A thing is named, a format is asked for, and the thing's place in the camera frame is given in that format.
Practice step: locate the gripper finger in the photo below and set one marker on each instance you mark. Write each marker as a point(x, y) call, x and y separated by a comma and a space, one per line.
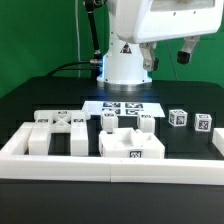
point(150, 62)
point(185, 54)

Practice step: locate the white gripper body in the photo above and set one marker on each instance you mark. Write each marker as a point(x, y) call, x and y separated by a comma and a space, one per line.
point(139, 21)

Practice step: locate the white chair seat part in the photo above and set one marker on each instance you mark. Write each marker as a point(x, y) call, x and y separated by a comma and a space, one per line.
point(130, 143)

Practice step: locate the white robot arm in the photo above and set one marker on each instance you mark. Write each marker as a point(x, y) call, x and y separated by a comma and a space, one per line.
point(123, 64)

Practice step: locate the white chair back part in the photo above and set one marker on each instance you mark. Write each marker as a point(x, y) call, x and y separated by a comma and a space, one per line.
point(49, 122)

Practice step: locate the white marker sheet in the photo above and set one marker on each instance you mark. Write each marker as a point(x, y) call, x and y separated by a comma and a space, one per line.
point(123, 108)

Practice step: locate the white tagged cube near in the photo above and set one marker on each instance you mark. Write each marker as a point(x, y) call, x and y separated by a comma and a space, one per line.
point(177, 117)

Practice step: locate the white tagged cube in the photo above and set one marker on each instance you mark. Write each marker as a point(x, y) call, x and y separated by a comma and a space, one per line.
point(202, 122)
point(177, 117)

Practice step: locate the white tagged cube far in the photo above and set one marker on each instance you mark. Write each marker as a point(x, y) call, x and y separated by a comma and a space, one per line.
point(202, 122)

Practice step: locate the white U-shaped obstacle frame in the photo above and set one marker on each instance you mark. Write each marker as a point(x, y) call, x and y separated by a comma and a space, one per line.
point(16, 164)

